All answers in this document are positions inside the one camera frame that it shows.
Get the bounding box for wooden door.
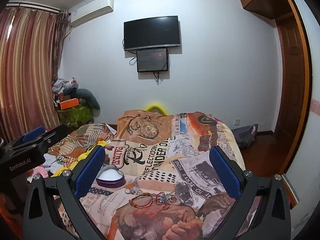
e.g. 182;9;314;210
274;14;305;178

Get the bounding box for orange box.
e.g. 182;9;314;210
59;98;82;110

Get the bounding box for dark cloth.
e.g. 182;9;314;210
230;124;258;149

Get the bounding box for blue beaded red bracelet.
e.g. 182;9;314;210
154;192;173;205

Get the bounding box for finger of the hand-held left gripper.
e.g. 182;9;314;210
10;126;47;150
32;124;75;155

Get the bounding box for yellow curved tube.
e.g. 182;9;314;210
144;102;170;115

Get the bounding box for pile of clothes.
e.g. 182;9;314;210
51;77;79;96

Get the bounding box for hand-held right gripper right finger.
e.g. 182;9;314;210
209;145;292;240

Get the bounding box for white air conditioner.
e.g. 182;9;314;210
68;0;115;28

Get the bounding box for person's left forearm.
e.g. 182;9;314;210
0;194;25;240

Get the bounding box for black monitor cable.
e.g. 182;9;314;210
152;71;164;85

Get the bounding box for printed blanket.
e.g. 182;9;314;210
46;110;247;240

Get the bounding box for purple heart-shaped jewelry box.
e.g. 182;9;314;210
96;164;125;188

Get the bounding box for small black wall monitor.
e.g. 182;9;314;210
136;48;169;73

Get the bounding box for striped brown curtain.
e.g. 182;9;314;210
0;4;69;143

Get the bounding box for black wall television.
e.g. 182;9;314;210
123;15;181;52

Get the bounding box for white curtain rail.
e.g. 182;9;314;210
5;2;62;12

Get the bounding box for yellow cloth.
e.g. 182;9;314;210
51;141;110;178

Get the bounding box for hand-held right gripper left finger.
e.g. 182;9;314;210
23;145;110;240

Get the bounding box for brown braided bracelet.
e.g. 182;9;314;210
129;192;154;208

